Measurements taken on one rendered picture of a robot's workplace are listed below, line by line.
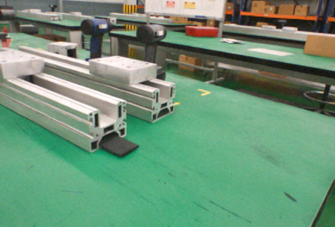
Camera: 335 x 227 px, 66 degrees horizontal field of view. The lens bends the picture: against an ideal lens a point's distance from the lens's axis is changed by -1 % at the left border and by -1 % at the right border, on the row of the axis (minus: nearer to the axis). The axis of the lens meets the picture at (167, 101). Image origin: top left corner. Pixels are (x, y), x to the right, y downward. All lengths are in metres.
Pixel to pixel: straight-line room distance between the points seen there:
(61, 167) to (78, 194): 0.08
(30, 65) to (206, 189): 0.56
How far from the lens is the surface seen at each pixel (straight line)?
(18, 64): 0.77
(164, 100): 0.68
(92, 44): 1.08
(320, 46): 2.35
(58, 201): 0.43
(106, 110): 0.57
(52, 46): 1.28
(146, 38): 0.86
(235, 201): 0.44
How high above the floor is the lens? 1.05
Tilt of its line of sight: 20 degrees down
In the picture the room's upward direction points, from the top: 4 degrees clockwise
